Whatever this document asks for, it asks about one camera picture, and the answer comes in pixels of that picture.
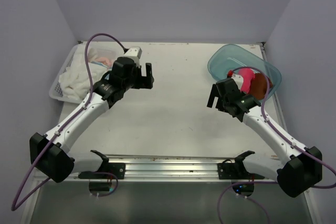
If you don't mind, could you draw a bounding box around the pink cloth in basket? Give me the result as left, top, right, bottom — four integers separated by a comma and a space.
92, 57, 113, 65

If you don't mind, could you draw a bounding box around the teal transparent plastic bin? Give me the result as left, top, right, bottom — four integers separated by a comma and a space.
207, 44, 282, 99

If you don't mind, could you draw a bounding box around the brown rolled towel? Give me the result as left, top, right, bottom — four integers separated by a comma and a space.
248, 73, 267, 100

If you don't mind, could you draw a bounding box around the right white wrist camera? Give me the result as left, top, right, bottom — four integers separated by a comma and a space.
227, 70, 250, 93

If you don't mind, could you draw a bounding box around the white plastic laundry basket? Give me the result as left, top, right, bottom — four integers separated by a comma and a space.
49, 44, 120, 104

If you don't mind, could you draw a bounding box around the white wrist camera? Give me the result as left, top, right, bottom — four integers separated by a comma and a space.
123, 47, 142, 67
227, 70, 250, 93

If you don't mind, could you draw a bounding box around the white towel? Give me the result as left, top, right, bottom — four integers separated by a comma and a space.
58, 45, 117, 100

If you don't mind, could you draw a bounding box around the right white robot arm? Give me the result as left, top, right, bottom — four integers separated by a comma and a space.
207, 78, 322, 198

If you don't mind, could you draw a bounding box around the aluminium mounting rail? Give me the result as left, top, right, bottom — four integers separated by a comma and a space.
34, 155, 308, 183

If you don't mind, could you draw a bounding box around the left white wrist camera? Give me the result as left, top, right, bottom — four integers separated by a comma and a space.
123, 47, 142, 67

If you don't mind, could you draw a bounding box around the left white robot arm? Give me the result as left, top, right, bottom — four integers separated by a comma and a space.
29, 57, 154, 183

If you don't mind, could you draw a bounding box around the light blue patterned cloth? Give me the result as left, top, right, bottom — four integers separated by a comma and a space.
90, 61, 111, 68

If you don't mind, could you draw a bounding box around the pink rolled towel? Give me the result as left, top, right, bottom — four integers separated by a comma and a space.
238, 68, 255, 93

